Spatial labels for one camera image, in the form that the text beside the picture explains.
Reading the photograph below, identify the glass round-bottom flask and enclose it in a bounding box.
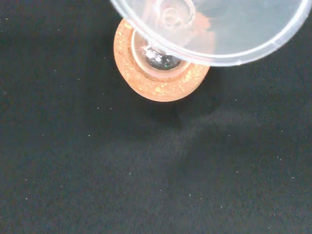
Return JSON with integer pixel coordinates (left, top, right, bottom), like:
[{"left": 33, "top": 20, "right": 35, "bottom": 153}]
[{"left": 131, "top": 0, "right": 195, "bottom": 76}]

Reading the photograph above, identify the cork ring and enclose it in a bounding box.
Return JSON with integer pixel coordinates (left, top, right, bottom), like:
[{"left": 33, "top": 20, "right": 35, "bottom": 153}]
[{"left": 113, "top": 13, "right": 212, "bottom": 102}]

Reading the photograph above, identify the black cloth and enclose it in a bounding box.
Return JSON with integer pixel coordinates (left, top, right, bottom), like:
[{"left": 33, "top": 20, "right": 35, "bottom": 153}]
[{"left": 0, "top": 0, "right": 312, "bottom": 234}]

